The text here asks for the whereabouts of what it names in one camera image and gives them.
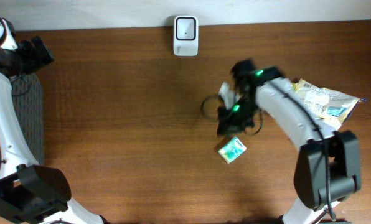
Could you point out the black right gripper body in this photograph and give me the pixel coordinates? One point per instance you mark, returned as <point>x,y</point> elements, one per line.
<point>239,116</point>

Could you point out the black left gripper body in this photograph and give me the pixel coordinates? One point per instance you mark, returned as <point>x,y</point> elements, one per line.
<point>30,59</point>

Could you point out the teal tissue pack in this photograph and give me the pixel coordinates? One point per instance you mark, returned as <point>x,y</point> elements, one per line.
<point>232,150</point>

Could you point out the white tube gold cap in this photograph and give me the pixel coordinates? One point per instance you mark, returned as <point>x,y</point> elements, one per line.
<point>335,123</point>

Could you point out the pale yellow snack bag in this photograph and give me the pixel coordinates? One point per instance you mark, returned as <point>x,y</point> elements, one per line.
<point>326,103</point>

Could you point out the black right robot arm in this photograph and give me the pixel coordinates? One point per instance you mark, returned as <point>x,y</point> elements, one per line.
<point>328,166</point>

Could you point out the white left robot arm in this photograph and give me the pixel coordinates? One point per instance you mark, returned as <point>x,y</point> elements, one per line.
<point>29,192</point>

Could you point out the white barcode scanner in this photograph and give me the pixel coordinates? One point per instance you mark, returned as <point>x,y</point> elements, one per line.
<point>185,36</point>

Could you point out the grey plastic basket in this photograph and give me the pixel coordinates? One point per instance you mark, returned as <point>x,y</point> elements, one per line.
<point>27,96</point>

